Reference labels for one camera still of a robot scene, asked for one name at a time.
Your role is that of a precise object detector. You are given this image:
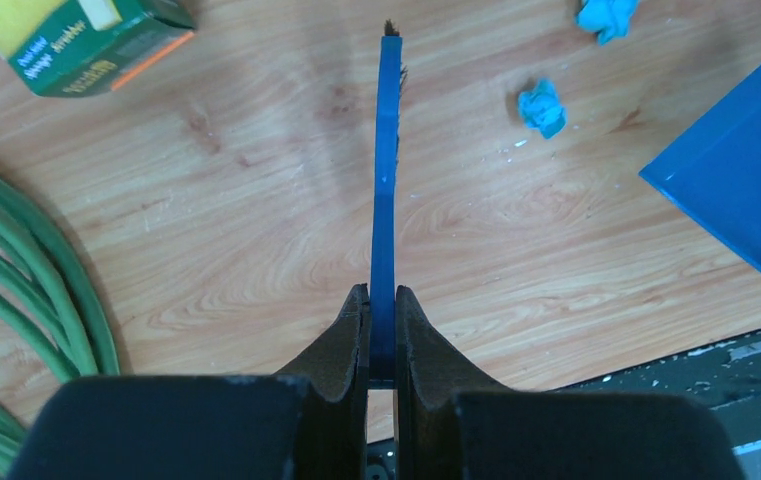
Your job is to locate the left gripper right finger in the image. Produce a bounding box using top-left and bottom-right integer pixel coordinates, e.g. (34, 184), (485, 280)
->
(395, 286), (509, 479)

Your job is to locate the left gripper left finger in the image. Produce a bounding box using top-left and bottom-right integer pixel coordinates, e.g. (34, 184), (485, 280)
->
(277, 284), (371, 479)

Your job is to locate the blue hand brush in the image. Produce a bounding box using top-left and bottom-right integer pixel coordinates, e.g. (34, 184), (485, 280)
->
(369, 19), (406, 390)

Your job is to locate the blue dustpan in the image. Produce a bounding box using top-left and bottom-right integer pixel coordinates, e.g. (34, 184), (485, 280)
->
(639, 65), (761, 273)

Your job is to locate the blue paper scrap small centre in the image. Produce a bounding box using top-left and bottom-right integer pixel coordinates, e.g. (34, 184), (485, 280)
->
(518, 78), (567, 139)

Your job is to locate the green long beans bundle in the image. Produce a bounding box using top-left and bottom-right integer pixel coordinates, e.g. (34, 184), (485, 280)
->
(0, 178), (122, 479)

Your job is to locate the blue paper scrap upper centre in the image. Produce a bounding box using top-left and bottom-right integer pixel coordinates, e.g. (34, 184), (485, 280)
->
(575, 0), (640, 46)

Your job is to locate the yellow green sponge box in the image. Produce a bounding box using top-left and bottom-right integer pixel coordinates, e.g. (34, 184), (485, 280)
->
(0, 0), (196, 98)

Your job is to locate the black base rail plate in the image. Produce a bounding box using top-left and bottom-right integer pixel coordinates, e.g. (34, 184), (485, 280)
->
(365, 331), (761, 479)

